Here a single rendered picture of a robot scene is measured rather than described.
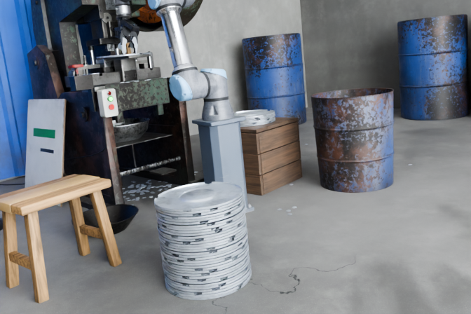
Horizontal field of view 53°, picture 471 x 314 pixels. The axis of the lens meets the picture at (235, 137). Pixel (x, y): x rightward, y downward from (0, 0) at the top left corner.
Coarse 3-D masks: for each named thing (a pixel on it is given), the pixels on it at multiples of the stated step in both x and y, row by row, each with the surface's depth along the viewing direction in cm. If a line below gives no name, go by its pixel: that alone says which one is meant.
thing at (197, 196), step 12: (168, 192) 161; (180, 192) 160; (192, 192) 156; (204, 192) 155; (216, 192) 153; (228, 192) 154; (240, 192) 153; (156, 204) 149; (168, 204) 148; (180, 204) 146; (192, 204) 145; (204, 204) 144; (216, 204) 143
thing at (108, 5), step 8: (104, 0) 252; (112, 0) 255; (104, 8) 253; (112, 8) 256; (104, 16) 252; (112, 16) 256; (96, 24) 256; (104, 24) 253; (112, 24) 253; (96, 32) 258; (104, 32) 253; (112, 32) 253
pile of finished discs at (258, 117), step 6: (234, 114) 268; (240, 114) 261; (246, 114) 258; (252, 114) 257; (258, 114) 258; (264, 114) 255; (270, 114) 253; (246, 120) 253; (252, 120) 248; (258, 120) 255; (264, 120) 251; (270, 120) 254; (240, 126) 250; (246, 126) 249
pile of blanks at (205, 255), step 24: (168, 216) 142; (192, 216) 139; (216, 216) 141; (240, 216) 148; (168, 240) 144; (192, 240) 141; (216, 240) 141; (240, 240) 147; (168, 264) 147; (192, 264) 142; (216, 264) 142; (240, 264) 148; (168, 288) 151; (192, 288) 144; (216, 288) 145; (240, 288) 148
